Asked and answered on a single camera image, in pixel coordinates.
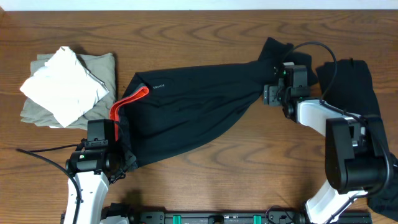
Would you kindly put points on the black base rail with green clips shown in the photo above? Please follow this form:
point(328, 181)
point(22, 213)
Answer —
point(217, 217)

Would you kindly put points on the black folded garment at right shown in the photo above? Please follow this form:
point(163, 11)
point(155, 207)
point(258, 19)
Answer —
point(348, 86)

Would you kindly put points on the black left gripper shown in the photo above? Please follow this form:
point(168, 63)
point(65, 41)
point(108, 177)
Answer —
point(129, 161)

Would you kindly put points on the black leggings with red waistband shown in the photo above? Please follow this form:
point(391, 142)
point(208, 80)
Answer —
point(164, 113)

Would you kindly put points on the white folded shirt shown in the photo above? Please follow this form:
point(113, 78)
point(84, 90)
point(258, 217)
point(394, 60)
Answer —
point(64, 87)

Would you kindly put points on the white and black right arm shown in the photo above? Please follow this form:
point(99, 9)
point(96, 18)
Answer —
point(329, 204)

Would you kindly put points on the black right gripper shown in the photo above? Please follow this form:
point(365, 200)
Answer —
point(270, 93)

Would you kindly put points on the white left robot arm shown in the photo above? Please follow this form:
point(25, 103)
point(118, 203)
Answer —
point(88, 191)

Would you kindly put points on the grey-green folded garment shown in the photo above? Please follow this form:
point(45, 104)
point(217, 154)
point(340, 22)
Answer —
point(102, 67)

